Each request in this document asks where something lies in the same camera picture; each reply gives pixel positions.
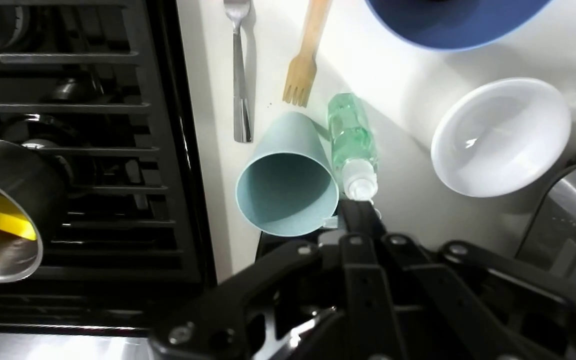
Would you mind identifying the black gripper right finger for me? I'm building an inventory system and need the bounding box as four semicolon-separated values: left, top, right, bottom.
357;198;576;360

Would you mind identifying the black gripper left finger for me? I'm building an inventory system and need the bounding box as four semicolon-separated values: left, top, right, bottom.
147;198;398;360

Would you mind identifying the green hand wash pump bottle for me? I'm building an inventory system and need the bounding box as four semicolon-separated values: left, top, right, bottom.
326;89;381;202

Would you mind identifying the grey-teal plastic cup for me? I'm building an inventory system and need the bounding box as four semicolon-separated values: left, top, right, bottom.
235;110;342;238

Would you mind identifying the steel dish rack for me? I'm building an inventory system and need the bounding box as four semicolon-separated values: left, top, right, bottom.
514;148;576;292

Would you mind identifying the white bowl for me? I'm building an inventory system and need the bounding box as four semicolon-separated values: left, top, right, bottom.
429;76;575;200

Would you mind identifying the metal spoon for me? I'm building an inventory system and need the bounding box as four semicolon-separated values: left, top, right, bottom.
223;0;259;143

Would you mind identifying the wooden fork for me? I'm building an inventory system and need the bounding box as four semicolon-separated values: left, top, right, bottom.
281;0;337;110

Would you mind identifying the blue bowl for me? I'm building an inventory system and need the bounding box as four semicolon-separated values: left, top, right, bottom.
365;0;555;54

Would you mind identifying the small steel saucepan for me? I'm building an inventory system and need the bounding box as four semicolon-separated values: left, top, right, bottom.
0;135;72;286

